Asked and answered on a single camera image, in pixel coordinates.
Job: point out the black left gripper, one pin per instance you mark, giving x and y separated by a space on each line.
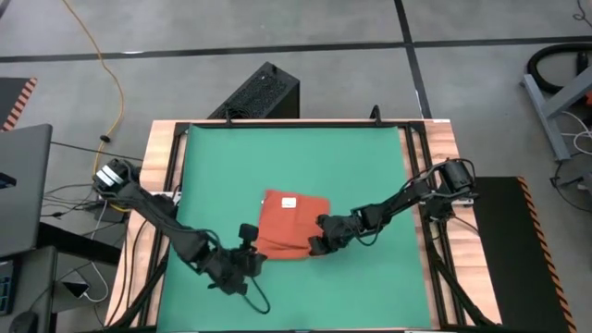
236 268

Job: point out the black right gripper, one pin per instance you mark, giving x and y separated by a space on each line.
347 226

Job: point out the orange towel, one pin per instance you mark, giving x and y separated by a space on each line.
287 226

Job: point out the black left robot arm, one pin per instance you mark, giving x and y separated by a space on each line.
157 217

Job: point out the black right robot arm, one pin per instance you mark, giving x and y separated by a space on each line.
402 203

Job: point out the green table mat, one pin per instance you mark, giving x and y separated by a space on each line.
393 314

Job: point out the black clamp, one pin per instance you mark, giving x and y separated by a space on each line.
227 115
376 114

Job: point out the black computer tower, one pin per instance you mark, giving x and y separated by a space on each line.
263 92

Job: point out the white phone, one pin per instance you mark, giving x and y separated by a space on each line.
76 290

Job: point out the large black orange-striped floor mat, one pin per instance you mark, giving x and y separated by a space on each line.
513 259

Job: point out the grey desk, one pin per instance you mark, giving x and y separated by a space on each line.
39 277

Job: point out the black computer mouse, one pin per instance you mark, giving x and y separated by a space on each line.
24 324

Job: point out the grey laptop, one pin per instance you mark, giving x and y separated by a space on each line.
23 194

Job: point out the keypad device with blue keys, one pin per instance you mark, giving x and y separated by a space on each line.
5 287

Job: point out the grey metal stand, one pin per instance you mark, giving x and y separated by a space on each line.
543 108

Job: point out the small black blue object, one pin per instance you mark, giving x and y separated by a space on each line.
5 180

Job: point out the small black orange-striped floor mat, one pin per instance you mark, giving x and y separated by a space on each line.
11 99

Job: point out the black metal table frame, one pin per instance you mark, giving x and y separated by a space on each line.
300 123

